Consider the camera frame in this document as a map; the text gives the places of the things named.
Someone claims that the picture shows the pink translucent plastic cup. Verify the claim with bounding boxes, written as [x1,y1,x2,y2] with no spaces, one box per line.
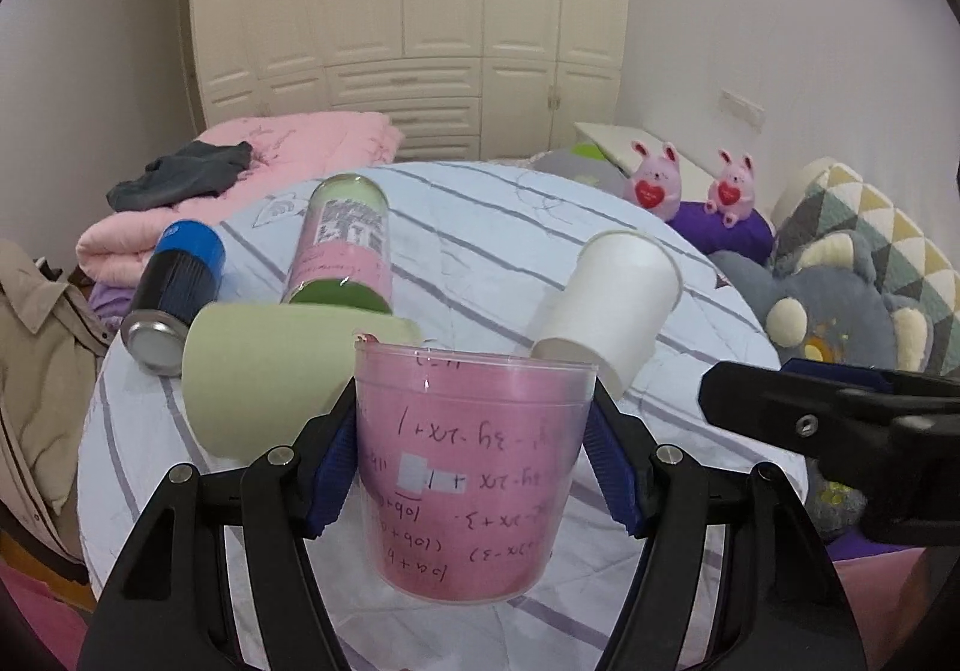
[355,336,597,604]

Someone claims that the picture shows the light green paper cup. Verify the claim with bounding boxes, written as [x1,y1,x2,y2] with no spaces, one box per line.
[181,302,423,463]

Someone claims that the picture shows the white paper cup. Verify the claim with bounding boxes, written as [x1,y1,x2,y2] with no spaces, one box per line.
[530,231,683,400]

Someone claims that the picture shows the grey paw plush pillow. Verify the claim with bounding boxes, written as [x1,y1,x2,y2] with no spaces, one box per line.
[711,233,932,541]

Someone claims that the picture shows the purple cushion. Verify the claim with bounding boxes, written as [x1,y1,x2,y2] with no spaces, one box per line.
[667,201,775,265]

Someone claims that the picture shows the triangle pattern quilt pillow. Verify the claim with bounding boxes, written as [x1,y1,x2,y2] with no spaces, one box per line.
[770,158,958,378]

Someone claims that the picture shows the right pink bunny plush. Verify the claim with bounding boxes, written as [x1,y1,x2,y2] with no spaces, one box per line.
[704,150,755,229]

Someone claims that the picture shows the pink bunny plush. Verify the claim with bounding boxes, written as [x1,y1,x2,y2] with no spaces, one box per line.
[625,140,682,222]
[704,150,755,229]

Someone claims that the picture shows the beige jacket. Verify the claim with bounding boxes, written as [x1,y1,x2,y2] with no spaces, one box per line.
[2,240,110,564]

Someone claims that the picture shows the left pink bunny plush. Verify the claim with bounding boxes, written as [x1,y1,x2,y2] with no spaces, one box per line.
[625,140,682,222]

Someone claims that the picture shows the black blue metal can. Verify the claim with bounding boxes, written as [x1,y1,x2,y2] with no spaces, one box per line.
[121,219,226,377]

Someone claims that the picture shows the pink green cylindrical canister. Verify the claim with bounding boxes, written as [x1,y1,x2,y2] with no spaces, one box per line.
[283,174,392,314]

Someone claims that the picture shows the white bedside table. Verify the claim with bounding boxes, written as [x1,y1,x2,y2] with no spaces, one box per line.
[572,120,726,202]

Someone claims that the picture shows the grey green plush pillow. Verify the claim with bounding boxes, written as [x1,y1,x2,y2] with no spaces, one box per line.
[530,143,628,197]

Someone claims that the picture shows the dark grey garment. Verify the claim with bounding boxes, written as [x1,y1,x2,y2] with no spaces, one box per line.
[106,140,252,213]

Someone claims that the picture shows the pink folded quilt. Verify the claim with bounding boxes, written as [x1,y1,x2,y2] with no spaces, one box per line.
[75,111,404,288]

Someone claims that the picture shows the white striped table cloth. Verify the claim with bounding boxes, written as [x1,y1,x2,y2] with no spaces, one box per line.
[78,163,807,669]

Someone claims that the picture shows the cream white wardrobe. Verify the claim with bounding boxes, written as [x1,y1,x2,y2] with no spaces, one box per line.
[190,0,628,160]

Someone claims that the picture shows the white wall switch panel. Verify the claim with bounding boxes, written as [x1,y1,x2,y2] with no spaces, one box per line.
[718,88,765,132]

